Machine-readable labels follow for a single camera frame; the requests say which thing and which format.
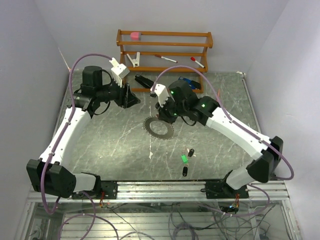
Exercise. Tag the black key tag upper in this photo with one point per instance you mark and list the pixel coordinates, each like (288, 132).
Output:
(191, 152)

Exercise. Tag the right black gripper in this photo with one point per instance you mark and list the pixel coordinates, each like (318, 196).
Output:
(162, 113)

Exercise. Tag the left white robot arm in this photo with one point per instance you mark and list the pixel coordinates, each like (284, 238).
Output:
(49, 173)

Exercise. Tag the red-capped marker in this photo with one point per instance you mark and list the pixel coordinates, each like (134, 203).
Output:
(197, 62)
(166, 58)

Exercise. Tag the red-capped marker right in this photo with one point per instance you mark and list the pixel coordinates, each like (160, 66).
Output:
(197, 62)

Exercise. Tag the green key tag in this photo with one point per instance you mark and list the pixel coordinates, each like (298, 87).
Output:
(184, 159)

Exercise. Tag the pink eraser block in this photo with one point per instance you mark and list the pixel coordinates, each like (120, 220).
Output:
(135, 36)

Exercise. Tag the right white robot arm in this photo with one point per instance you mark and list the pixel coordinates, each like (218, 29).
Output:
(179, 100)

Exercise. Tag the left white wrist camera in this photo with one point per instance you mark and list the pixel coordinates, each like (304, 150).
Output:
(119, 72)

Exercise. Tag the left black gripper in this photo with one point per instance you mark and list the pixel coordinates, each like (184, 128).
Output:
(126, 98)

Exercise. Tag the white plastic clip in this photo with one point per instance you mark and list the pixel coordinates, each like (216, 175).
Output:
(134, 61)

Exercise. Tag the wooden three-tier shelf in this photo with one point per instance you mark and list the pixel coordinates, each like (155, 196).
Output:
(179, 46)

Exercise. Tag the aluminium mounting rail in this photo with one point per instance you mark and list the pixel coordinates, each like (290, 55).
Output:
(189, 191)

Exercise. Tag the red-capped marker left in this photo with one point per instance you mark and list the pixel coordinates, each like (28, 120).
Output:
(166, 58)

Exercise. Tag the black stapler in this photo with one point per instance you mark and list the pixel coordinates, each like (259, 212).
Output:
(143, 81)

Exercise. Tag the metal disc with keyrings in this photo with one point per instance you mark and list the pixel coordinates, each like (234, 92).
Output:
(158, 128)

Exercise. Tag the blue stapler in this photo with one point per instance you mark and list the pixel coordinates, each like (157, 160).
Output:
(193, 84)

